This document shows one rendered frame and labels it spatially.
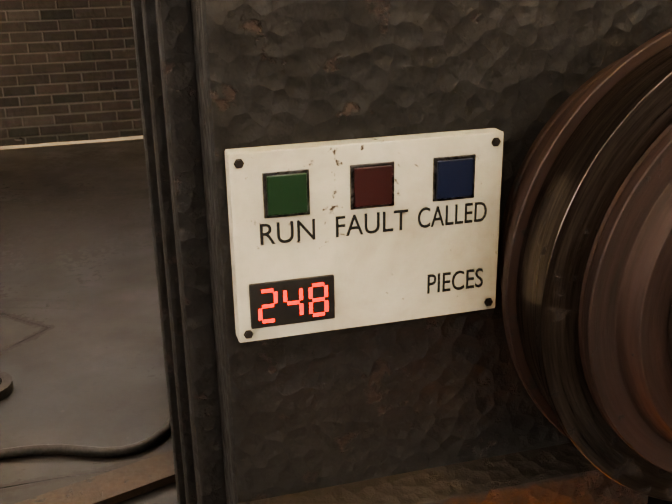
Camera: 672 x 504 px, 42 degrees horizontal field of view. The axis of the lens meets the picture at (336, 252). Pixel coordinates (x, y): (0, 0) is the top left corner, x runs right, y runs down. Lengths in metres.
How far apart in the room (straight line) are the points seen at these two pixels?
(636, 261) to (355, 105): 0.28
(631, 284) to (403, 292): 0.22
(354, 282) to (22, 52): 6.02
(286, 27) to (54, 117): 6.07
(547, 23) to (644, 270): 0.26
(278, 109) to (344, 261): 0.15
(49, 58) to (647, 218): 6.18
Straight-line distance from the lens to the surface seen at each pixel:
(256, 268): 0.79
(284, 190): 0.77
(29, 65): 6.76
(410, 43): 0.80
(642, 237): 0.75
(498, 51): 0.84
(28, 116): 6.81
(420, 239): 0.83
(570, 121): 0.78
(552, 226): 0.75
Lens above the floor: 1.41
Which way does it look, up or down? 20 degrees down
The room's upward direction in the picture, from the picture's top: 1 degrees counter-clockwise
